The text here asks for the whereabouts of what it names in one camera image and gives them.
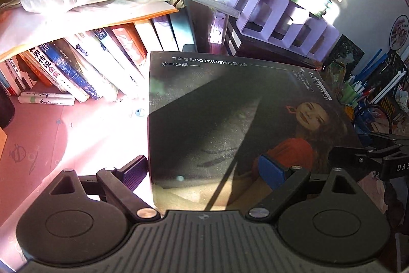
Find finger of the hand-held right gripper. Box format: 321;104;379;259
328;144;402;172
364;130;409;150

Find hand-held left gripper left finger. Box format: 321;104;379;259
49;155;161;223

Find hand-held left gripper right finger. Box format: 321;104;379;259
245;154;357;223

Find box lid with portrait print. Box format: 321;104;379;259
146;50;369;213

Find pink desktop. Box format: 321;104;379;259
0;91;158;262

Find round black framed mirror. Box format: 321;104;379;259
352;103;392;137

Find black mesh rack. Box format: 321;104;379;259
373;52;409;122

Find white rod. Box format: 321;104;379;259
370;70;407;106

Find green pen holder with pens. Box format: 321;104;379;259
339;74;377;106

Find blue tubes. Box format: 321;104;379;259
351;48;389;85

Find dark picture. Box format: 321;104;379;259
324;34;365;82

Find row of leaning books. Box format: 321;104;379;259
0;13;199;105

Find black box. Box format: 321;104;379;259
223;18;324;70

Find black thermos bottle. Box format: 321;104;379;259
0;85;16;130

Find purple patterned case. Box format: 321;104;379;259
207;11;230;45

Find purple desk organizer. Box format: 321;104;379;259
234;0;341;58

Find large orange envelope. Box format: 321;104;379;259
0;0;179;63

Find round wall plate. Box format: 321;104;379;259
388;14;409;51

